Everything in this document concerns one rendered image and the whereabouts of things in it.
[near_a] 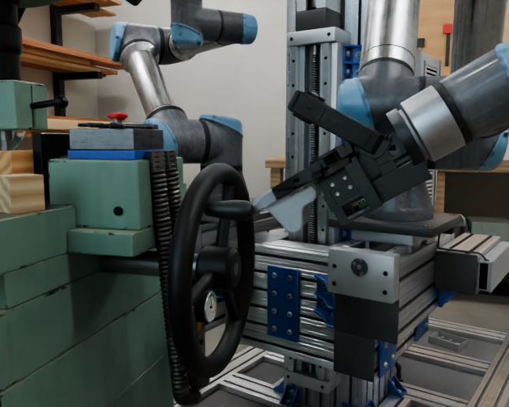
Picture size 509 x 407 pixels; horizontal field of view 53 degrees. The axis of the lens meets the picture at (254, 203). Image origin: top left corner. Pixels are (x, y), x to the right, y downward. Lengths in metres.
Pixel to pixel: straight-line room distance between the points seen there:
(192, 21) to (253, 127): 2.88
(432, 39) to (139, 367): 3.32
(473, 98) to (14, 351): 0.56
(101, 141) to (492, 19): 0.68
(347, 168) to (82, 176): 0.34
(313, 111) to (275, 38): 3.53
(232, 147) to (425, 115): 0.85
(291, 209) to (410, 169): 0.14
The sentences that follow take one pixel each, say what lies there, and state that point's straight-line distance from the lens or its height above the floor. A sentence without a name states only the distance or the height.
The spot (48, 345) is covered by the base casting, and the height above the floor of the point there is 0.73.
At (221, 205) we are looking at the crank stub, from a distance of 0.61.
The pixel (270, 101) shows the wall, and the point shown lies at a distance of 4.06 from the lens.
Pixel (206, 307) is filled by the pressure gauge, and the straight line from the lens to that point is 0.99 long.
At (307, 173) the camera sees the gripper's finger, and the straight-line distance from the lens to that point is 0.57.
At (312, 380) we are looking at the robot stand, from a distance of 1.43.
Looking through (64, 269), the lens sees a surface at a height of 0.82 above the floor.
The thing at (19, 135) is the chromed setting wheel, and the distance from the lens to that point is 1.00.
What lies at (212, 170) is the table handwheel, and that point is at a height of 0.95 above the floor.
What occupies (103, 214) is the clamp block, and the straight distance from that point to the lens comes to 0.69.
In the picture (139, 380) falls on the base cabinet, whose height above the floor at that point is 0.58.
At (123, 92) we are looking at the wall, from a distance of 4.67.
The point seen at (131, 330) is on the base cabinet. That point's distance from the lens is 0.87.
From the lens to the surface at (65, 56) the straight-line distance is 3.80.
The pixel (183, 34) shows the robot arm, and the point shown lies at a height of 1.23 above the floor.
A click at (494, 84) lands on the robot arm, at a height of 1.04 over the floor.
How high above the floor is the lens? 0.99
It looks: 7 degrees down
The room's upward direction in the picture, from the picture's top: straight up
